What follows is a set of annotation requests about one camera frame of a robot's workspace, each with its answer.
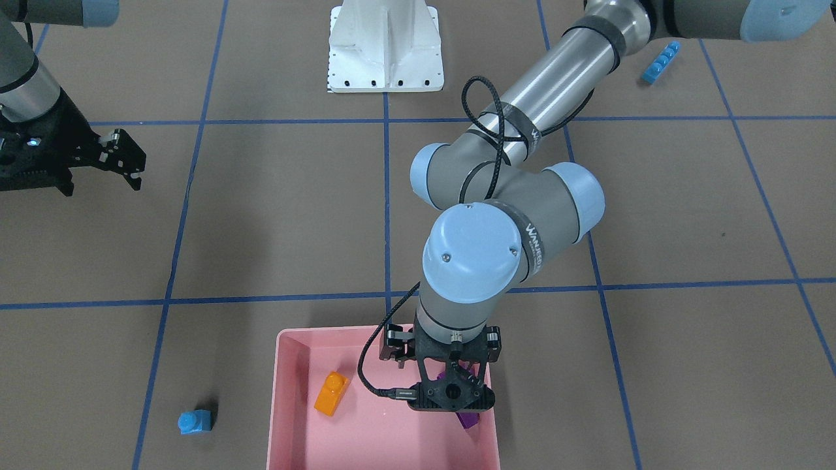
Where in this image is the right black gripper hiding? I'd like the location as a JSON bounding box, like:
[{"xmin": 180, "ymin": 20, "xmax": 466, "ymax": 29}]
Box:
[{"xmin": 1, "ymin": 98, "xmax": 147, "ymax": 196}]

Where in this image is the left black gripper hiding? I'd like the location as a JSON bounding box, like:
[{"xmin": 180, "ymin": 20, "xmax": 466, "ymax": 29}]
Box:
[{"xmin": 407, "ymin": 326, "xmax": 496, "ymax": 413}]

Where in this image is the purple block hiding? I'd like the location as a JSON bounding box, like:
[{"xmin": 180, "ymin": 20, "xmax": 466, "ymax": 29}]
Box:
[{"xmin": 436, "ymin": 366, "xmax": 480, "ymax": 430}]

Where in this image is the orange block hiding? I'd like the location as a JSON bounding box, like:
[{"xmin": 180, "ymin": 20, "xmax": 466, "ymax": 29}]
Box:
[{"xmin": 313, "ymin": 371, "xmax": 350, "ymax": 416}]

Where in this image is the small blue block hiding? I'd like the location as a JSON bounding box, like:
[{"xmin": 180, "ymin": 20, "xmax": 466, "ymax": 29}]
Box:
[{"xmin": 177, "ymin": 409, "xmax": 213, "ymax": 435}]

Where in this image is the long blue block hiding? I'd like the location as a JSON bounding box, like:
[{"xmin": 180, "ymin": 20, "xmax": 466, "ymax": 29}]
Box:
[{"xmin": 640, "ymin": 40, "xmax": 681, "ymax": 84}]

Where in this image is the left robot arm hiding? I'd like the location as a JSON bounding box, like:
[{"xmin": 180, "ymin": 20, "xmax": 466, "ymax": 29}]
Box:
[{"xmin": 380, "ymin": 1, "xmax": 830, "ymax": 413}]

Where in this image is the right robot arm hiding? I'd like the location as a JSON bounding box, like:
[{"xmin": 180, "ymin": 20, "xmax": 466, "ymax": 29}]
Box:
[{"xmin": 1, "ymin": 1, "xmax": 147, "ymax": 196}]

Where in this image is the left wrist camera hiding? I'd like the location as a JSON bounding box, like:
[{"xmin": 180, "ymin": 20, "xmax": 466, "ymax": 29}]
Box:
[{"xmin": 378, "ymin": 324, "xmax": 502, "ymax": 366}]

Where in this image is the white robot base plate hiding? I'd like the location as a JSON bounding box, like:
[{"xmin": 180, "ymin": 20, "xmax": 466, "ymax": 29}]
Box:
[{"xmin": 327, "ymin": 1, "xmax": 445, "ymax": 93}]

